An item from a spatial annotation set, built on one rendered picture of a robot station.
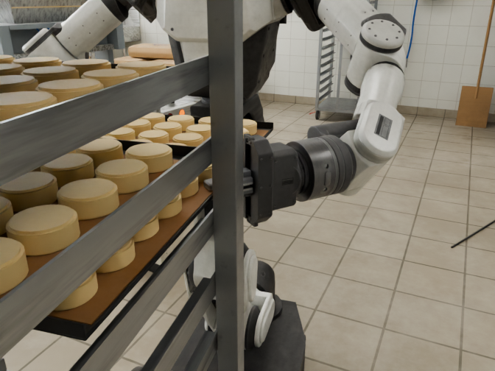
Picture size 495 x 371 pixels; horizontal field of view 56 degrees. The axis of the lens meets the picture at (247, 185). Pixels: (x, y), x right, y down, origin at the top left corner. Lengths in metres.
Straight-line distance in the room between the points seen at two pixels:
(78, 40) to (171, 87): 0.84
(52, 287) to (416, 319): 1.99
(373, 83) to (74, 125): 0.61
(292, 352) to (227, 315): 1.08
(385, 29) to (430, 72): 4.84
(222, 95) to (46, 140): 0.26
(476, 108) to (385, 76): 4.68
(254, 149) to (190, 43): 0.56
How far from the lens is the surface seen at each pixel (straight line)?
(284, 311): 1.86
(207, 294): 0.58
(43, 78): 0.45
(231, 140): 0.51
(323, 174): 0.64
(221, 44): 0.50
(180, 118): 0.88
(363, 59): 0.89
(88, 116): 0.32
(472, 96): 5.50
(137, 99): 0.37
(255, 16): 1.06
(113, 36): 2.83
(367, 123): 0.70
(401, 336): 2.11
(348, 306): 2.21
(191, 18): 1.09
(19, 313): 0.29
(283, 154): 0.61
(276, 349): 1.70
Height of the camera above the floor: 1.31
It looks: 22 degrees down
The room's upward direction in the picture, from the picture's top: straight up
